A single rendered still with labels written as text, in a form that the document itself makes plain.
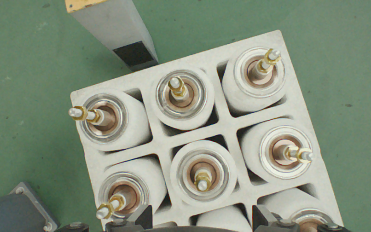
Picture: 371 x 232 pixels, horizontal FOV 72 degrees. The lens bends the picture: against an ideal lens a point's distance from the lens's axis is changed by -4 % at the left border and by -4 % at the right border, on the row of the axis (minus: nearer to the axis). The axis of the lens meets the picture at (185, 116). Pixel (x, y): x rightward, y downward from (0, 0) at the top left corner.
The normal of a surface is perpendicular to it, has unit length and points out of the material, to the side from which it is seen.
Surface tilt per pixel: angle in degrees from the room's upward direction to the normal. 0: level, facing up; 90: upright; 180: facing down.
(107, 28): 90
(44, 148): 0
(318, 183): 0
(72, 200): 0
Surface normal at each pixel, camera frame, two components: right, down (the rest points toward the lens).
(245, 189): -0.07, -0.08
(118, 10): 0.27, 0.96
